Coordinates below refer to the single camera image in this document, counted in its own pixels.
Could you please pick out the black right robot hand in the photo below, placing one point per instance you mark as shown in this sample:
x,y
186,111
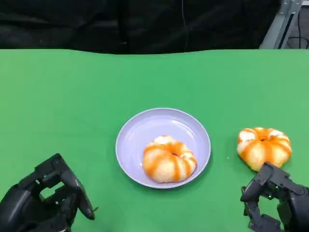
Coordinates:
x,y
289,200

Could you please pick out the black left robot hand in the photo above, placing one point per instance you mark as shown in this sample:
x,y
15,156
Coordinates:
x,y
21,210

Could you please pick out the orange and white bread roll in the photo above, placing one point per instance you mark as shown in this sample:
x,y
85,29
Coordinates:
x,y
264,149
169,162

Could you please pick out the lilac plate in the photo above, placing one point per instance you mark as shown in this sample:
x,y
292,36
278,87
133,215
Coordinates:
x,y
149,130

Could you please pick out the black backdrop cloth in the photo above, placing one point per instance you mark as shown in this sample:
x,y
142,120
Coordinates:
x,y
96,24

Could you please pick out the grey aluminium frame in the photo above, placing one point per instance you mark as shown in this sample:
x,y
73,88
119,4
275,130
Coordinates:
x,y
276,27

